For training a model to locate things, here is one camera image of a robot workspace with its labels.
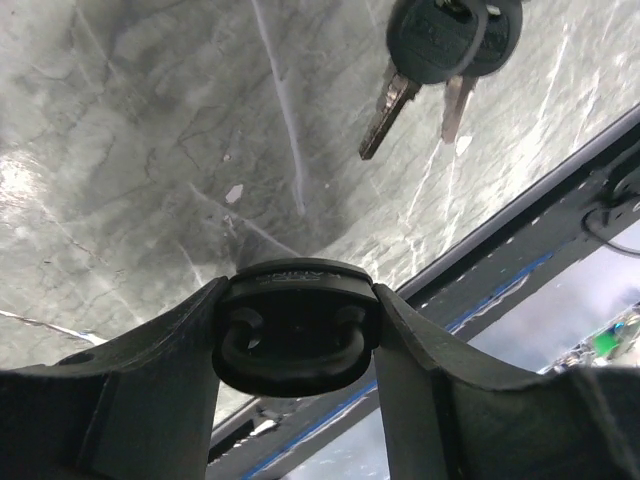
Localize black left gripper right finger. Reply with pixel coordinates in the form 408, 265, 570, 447
374, 285, 639, 479

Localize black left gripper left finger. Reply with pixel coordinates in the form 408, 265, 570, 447
1, 277, 228, 479

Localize black padlock with keys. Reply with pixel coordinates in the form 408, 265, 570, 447
212, 258, 381, 398

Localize black padlock keys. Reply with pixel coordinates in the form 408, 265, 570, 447
359, 0, 523, 160

